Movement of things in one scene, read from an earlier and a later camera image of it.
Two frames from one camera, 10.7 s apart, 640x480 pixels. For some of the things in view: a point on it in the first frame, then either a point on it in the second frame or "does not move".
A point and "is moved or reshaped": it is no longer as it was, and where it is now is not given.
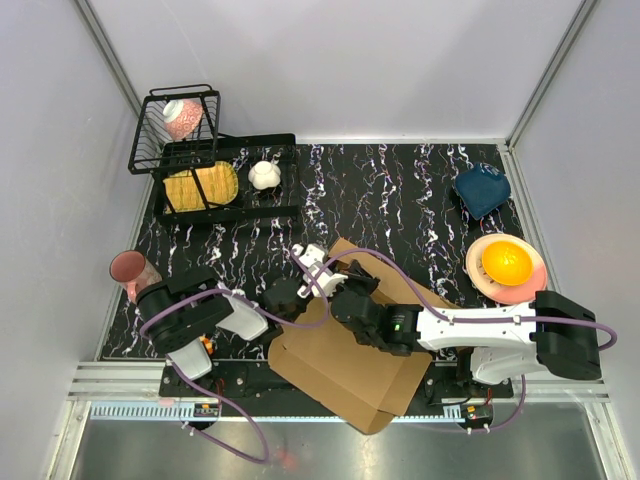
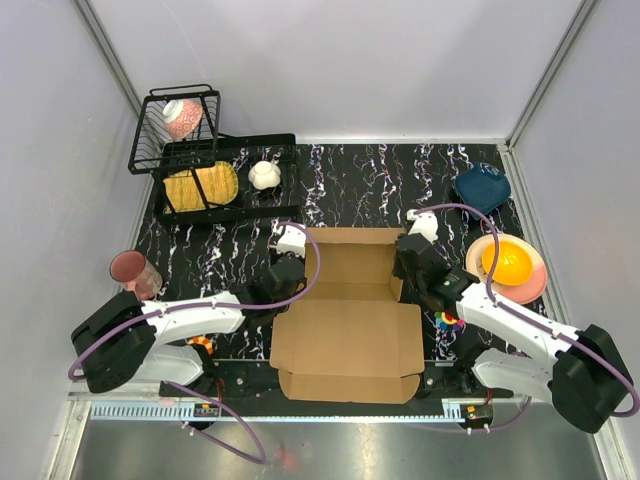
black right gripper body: x=360 y=285 → x=400 y=272
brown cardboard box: x=360 y=384 is moved or reshaped
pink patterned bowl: x=181 y=117 does not move
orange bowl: x=506 y=263 does not move
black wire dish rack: x=201 y=174 does not move
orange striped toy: x=207 y=343 does not move
